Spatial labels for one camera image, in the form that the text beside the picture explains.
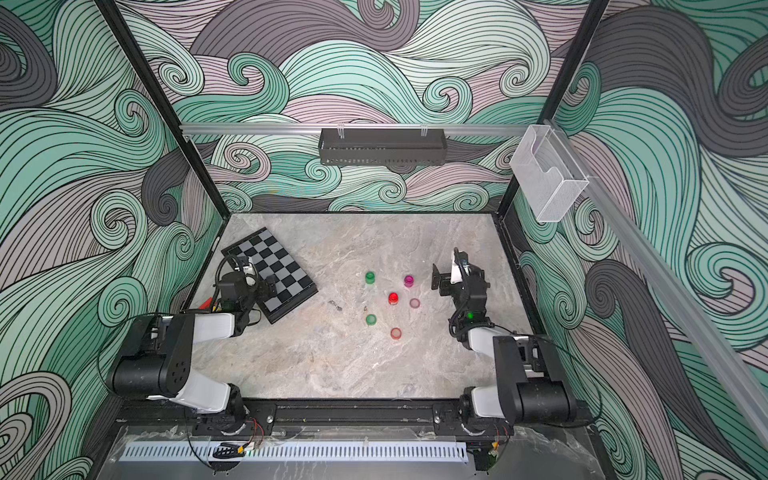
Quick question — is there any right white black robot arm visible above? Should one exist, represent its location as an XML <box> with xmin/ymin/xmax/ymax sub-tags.
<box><xmin>431</xmin><ymin>248</ymin><xmax>578</xmax><ymax>426</ymax></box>

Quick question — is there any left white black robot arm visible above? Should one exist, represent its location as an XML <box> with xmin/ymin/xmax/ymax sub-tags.
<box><xmin>105</xmin><ymin>255</ymin><xmax>277</xmax><ymax>424</ymax></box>

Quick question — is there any black white chessboard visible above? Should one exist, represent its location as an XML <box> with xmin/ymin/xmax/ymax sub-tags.
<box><xmin>221</xmin><ymin>227</ymin><xmax>318</xmax><ymax>324</ymax></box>

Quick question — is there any black wall tray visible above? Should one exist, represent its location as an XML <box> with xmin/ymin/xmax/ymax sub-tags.
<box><xmin>318</xmin><ymin>128</ymin><xmax>448</xmax><ymax>167</ymax></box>

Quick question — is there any clear plastic wall holder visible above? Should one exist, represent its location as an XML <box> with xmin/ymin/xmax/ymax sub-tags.
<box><xmin>510</xmin><ymin>124</ymin><xmax>589</xmax><ymax>223</ymax></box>

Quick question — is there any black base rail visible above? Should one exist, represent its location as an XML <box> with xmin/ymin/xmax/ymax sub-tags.
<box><xmin>118</xmin><ymin>398</ymin><xmax>594</xmax><ymax>431</ymax></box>

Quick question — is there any white slotted cable duct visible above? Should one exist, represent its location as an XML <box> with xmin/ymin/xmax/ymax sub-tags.
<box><xmin>119</xmin><ymin>441</ymin><xmax>469</xmax><ymax>464</ymax></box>

